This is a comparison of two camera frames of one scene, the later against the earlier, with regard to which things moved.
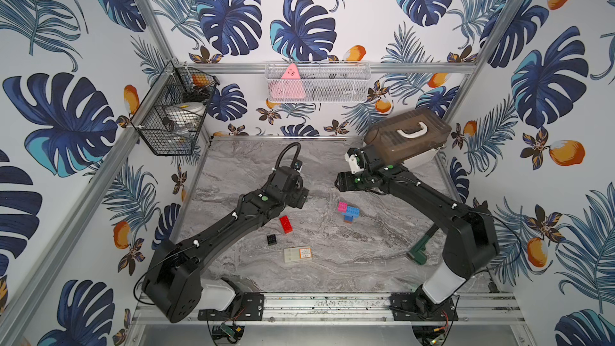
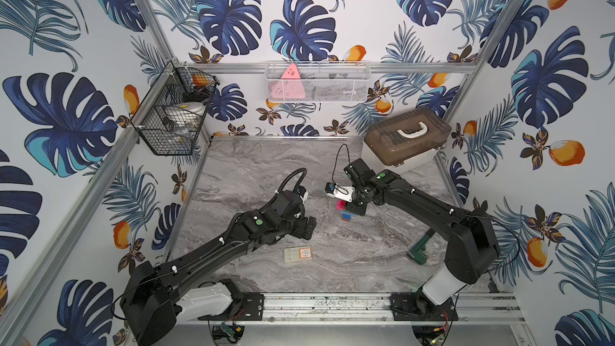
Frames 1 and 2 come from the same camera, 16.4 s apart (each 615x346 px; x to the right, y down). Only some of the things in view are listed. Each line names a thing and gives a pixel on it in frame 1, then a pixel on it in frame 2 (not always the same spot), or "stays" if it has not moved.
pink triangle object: [290, 85] stays
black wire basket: [170, 118] stays
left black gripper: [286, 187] → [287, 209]
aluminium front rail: [350, 310] stays
